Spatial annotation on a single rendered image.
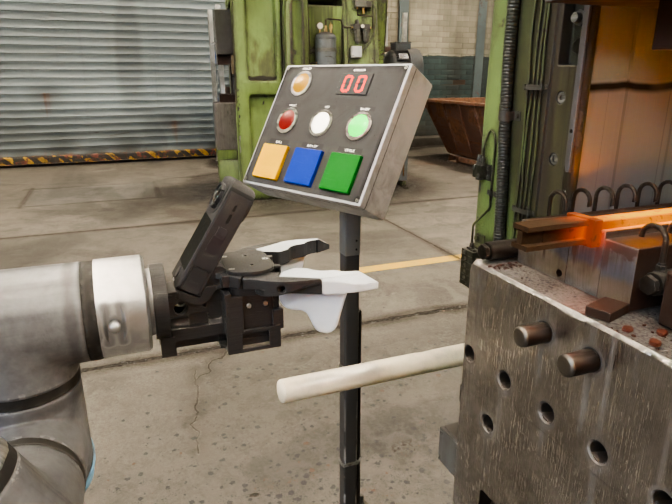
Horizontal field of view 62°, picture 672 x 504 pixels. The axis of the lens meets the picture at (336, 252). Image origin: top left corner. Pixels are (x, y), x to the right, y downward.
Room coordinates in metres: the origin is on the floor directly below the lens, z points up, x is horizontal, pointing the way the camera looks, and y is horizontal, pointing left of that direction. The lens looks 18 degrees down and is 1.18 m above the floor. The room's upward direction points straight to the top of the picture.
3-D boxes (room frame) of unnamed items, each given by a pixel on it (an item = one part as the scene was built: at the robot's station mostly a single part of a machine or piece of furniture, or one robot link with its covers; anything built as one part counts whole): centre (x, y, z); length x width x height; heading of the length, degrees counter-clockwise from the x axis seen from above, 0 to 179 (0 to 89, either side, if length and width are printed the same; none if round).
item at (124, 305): (0.47, 0.19, 0.98); 0.10 x 0.05 x 0.09; 21
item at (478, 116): (7.67, -2.10, 0.43); 1.89 x 1.20 x 0.85; 21
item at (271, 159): (1.16, 0.13, 1.01); 0.07 x 0.05 x 0.07; 46
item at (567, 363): (0.56, -0.27, 0.87); 0.04 x 0.03 x 0.03; 111
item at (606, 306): (0.60, -0.31, 0.92); 0.04 x 0.03 x 0.01; 128
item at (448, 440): (1.07, -0.29, 0.36); 0.09 x 0.07 x 0.12; 21
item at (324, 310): (0.49, 0.01, 0.97); 0.09 x 0.03 x 0.06; 79
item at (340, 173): (1.03, -0.01, 1.01); 0.07 x 0.05 x 0.07; 46
